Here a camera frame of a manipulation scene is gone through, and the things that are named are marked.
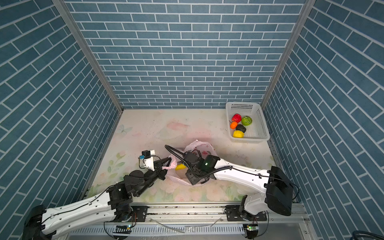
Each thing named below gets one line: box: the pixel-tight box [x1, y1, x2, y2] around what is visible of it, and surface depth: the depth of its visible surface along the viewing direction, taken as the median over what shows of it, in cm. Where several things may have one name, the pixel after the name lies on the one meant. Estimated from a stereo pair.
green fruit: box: [241, 115, 253, 126], surface depth 107 cm
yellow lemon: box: [232, 130, 245, 138], surface depth 101 cm
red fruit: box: [231, 113, 242, 123], surface depth 110 cm
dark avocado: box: [236, 124, 247, 133], surface depth 107 cm
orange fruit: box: [230, 121, 238, 130], surface depth 107 cm
